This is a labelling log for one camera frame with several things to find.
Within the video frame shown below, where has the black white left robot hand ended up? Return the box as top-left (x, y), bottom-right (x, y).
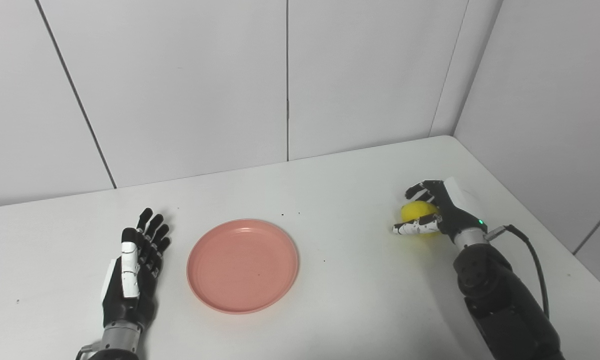
top-left (102, 208), bottom-right (172, 332)

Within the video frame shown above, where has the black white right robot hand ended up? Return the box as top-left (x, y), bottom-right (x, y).
top-left (392, 176), bottom-right (488, 239)

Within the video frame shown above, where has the yellow lemon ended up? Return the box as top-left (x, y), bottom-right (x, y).
top-left (401, 201), bottom-right (440, 237)

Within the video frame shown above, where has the pink round plate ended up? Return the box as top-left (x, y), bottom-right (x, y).
top-left (187, 219), bottom-right (300, 315)

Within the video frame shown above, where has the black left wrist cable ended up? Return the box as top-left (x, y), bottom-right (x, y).
top-left (75, 344), bottom-right (103, 360)

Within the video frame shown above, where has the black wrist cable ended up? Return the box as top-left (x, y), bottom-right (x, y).
top-left (485, 225), bottom-right (551, 321)
top-left (75, 344), bottom-right (103, 360)

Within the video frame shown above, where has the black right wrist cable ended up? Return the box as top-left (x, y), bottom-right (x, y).
top-left (485, 225), bottom-right (551, 321)

